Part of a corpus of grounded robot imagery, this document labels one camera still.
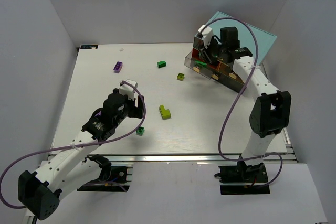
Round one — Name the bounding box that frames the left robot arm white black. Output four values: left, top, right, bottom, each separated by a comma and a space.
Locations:
18, 87, 145, 220

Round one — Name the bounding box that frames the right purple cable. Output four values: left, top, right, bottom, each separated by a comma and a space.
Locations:
201, 17, 284, 189

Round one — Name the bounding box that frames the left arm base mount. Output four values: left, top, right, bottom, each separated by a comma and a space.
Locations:
77, 154, 132, 193

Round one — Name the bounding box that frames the lime small lego brick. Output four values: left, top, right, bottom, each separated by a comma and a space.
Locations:
177, 73, 185, 81

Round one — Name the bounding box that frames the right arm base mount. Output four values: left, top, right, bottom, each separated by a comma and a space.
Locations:
214, 162, 270, 195

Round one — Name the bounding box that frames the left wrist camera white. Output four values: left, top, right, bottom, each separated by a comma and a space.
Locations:
119, 79, 138, 101

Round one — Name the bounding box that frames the lime L-shaped lego brick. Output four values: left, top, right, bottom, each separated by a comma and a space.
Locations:
159, 105, 171, 120

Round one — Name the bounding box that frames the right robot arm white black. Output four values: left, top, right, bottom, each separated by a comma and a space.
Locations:
198, 25, 291, 176

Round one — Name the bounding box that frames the dark green square lego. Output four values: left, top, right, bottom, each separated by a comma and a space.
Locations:
136, 127, 145, 136

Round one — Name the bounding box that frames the transparent drawer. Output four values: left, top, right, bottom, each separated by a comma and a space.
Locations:
184, 52, 219, 80

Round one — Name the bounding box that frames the teal drawer cabinet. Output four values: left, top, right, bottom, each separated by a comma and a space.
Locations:
191, 12, 277, 92

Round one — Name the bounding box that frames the green lego brick top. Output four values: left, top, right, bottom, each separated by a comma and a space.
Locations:
157, 61, 166, 69

